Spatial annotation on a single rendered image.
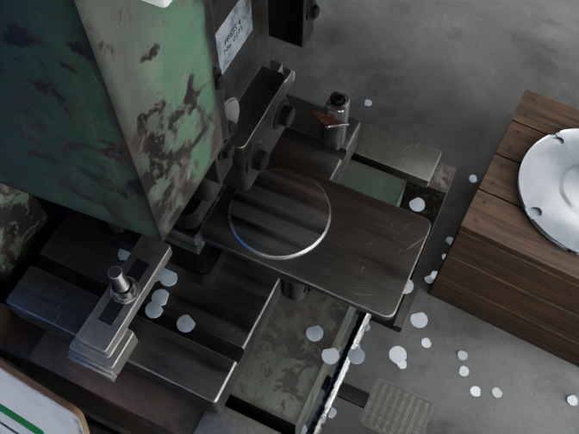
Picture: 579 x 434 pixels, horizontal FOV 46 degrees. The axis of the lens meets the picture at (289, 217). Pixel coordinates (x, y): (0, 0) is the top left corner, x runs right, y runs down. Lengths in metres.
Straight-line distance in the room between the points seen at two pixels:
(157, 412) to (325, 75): 1.27
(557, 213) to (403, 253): 0.63
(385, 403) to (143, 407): 0.60
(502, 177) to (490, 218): 0.10
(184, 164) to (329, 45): 1.58
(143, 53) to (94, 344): 0.49
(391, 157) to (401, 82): 0.95
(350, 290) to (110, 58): 0.50
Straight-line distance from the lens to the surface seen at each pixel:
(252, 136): 0.65
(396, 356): 0.91
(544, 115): 1.54
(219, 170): 0.59
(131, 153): 0.41
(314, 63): 2.00
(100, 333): 0.82
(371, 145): 1.06
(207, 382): 0.83
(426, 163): 1.05
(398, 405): 1.40
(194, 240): 0.83
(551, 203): 1.41
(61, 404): 0.99
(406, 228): 0.83
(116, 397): 0.94
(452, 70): 2.04
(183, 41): 0.42
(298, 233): 0.81
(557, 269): 1.36
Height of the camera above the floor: 1.51
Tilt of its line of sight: 62 degrees down
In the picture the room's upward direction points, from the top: straight up
